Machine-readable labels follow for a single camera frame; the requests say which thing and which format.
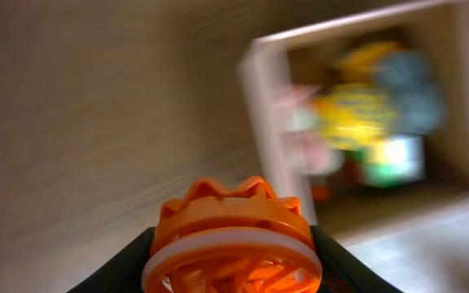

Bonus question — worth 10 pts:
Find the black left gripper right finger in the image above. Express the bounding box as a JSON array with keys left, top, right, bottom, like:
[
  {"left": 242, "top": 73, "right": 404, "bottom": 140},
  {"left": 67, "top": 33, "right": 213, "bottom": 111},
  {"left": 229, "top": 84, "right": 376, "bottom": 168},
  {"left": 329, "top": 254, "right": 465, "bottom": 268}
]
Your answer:
[{"left": 310, "top": 225, "right": 401, "bottom": 293}]

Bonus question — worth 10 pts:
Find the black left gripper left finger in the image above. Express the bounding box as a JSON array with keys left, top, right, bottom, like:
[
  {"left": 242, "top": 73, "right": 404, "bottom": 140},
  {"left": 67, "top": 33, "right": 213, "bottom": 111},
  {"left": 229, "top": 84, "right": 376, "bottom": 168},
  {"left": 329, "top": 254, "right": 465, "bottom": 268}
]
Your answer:
[{"left": 68, "top": 227, "right": 156, "bottom": 293}]

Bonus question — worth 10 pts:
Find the orange lattice ball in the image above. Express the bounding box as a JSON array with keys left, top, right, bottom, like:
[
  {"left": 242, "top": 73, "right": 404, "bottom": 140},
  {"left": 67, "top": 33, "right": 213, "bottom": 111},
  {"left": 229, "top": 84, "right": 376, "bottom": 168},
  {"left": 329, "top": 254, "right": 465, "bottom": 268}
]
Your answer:
[{"left": 142, "top": 177, "right": 323, "bottom": 293}]

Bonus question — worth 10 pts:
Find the white duck toy pink hat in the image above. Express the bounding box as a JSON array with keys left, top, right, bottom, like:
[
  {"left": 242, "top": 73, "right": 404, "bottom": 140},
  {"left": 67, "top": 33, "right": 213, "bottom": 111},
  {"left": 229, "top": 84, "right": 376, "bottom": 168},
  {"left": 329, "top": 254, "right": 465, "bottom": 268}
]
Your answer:
[{"left": 277, "top": 83, "right": 345, "bottom": 203}]

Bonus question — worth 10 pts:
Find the colourful puzzle cube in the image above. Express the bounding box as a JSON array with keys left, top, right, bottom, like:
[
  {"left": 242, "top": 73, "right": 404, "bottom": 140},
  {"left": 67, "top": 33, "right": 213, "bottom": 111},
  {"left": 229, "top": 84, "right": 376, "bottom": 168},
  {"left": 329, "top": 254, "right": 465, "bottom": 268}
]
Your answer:
[{"left": 360, "top": 135, "right": 424, "bottom": 188}]

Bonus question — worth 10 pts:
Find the yellow ball with blue letters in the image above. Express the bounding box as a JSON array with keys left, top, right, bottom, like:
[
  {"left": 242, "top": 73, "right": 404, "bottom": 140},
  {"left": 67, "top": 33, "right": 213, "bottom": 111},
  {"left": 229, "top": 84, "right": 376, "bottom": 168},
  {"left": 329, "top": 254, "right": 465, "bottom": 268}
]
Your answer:
[{"left": 313, "top": 84, "right": 397, "bottom": 151}]

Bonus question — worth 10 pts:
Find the grey yellow toy truck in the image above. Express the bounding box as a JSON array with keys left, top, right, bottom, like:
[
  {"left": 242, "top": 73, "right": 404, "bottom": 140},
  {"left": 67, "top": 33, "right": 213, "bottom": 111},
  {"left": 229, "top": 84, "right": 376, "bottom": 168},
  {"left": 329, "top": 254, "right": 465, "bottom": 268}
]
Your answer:
[{"left": 336, "top": 41, "right": 446, "bottom": 135}]

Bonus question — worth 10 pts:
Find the pink open cardboard box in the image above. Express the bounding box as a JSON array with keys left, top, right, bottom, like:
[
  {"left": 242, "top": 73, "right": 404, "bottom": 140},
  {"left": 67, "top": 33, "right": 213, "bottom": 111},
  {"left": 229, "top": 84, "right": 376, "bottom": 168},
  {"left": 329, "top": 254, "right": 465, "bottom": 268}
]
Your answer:
[{"left": 240, "top": 1, "right": 469, "bottom": 244}]

